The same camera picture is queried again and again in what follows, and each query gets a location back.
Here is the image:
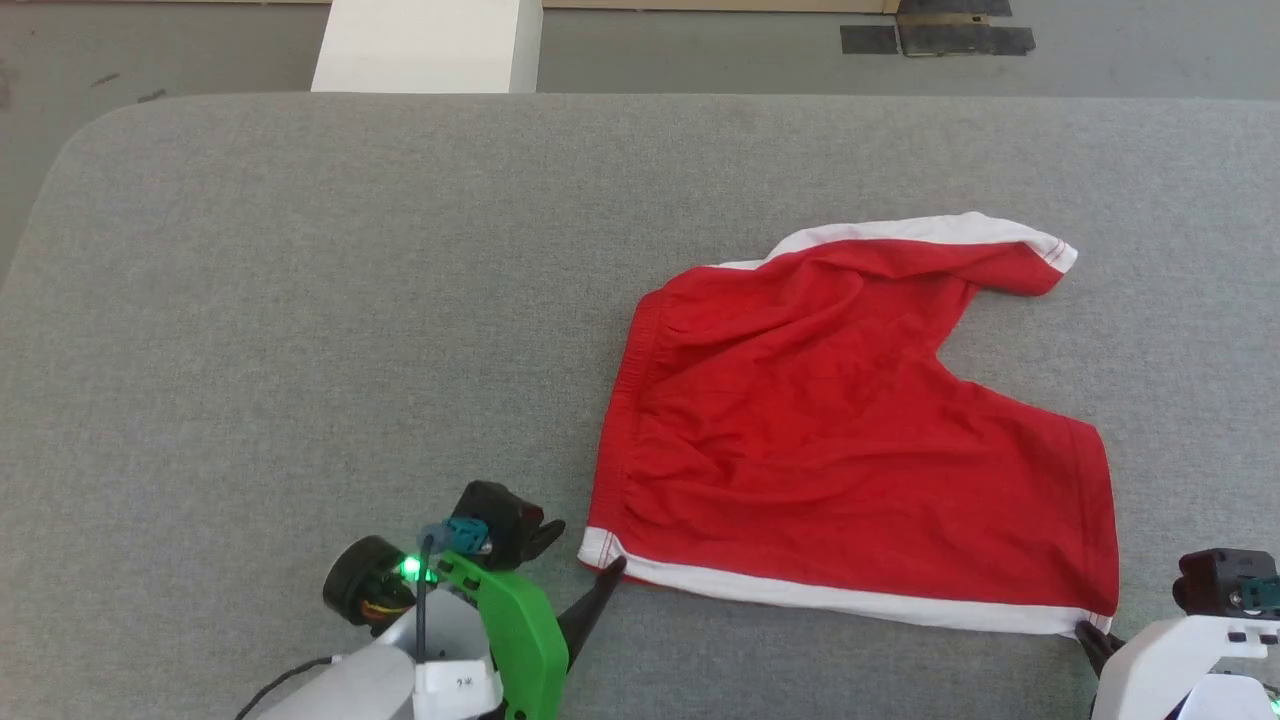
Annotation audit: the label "red shorts with white trim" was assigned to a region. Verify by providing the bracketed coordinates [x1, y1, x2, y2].
[577, 211, 1121, 638]

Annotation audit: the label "white box pedestal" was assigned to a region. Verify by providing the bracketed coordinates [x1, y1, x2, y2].
[311, 0, 544, 94]

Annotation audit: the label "green white left gripper body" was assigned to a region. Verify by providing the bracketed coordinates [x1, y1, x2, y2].
[375, 550, 572, 720]

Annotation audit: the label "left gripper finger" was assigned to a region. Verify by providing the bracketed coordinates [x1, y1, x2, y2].
[557, 557, 629, 671]

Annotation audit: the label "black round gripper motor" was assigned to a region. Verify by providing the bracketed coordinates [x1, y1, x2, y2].
[322, 535, 417, 629]

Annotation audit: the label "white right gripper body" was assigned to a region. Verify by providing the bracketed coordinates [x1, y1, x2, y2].
[1090, 615, 1280, 720]

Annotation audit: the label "long dark floor plate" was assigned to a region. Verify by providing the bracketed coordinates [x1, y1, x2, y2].
[897, 24, 1037, 58]

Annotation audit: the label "thin black cable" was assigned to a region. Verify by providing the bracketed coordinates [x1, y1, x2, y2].
[234, 655, 343, 720]
[414, 535, 438, 666]

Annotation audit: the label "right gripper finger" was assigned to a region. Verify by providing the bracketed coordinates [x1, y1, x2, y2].
[1074, 620, 1128, 681]

